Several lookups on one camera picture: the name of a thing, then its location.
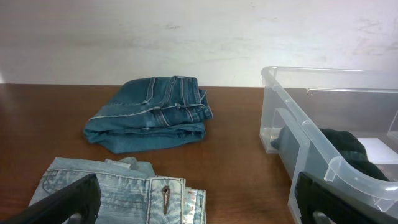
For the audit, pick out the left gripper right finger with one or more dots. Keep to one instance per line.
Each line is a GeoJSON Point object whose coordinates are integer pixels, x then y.
{"type": "Point", "coordinates": [320, 202]}

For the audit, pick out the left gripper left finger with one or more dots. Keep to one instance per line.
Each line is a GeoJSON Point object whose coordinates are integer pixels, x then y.
{"type": "Point", "coordinates": [78, 202]}

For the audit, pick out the light blue jeans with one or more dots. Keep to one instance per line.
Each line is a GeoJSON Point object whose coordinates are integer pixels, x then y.
{"type": "Point", "coordinates": [130, 191]}

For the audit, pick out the small black garment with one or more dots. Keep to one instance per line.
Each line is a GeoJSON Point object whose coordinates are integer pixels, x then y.
{"type": "Point", "coordinates": [345, 143]}

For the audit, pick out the white label in container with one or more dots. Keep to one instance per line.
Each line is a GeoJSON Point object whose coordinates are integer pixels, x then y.
{"type": "Point", "coordinates": [378, 152]}

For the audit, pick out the clear plastic storage container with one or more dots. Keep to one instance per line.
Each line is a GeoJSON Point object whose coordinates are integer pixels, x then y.
{"type": "Point", "coordinates": [360, 102]}

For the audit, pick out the dark blue folded jeans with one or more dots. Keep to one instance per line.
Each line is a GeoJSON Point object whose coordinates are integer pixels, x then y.
{"type": "Point", "coordinates": [150, 114]}

